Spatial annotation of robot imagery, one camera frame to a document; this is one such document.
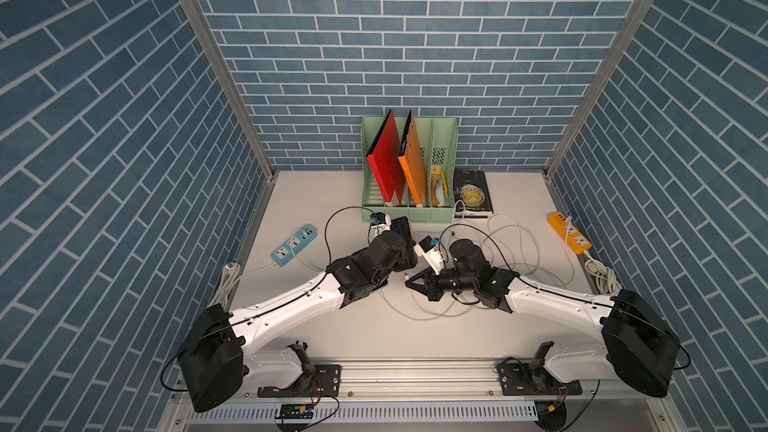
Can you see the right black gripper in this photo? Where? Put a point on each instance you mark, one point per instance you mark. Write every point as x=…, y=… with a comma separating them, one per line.
x=429, y=286

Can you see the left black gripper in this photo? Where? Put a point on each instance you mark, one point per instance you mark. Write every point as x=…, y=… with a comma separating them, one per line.
x=400, y=249

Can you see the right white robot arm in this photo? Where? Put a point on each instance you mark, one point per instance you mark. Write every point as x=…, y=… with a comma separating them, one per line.
x=630, y=341

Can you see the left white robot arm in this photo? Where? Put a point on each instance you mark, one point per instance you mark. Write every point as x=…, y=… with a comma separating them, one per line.
x=220, y=353

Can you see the teal power strip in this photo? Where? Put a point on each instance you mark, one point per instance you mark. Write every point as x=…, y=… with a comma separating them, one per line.
x=295, y=244

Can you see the yellow packet in organizer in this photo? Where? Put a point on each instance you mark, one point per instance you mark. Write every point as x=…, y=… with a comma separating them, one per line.
x=439, y=187

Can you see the black book with gold moon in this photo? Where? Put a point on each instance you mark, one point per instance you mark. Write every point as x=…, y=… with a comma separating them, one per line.
x=471, y=194

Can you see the red box folder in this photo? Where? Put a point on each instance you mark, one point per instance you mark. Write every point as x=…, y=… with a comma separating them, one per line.
x=382, y=157

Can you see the orange box folder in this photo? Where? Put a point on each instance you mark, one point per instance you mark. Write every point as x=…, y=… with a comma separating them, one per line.
x=412, y=164

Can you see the green file organizer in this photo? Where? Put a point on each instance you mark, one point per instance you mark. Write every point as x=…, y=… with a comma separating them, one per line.
x=438, y=139

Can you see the orange power strip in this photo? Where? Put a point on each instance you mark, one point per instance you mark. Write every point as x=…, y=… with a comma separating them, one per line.
x=563, y=225

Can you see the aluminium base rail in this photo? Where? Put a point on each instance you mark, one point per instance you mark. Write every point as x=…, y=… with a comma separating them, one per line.
x=429, y=394

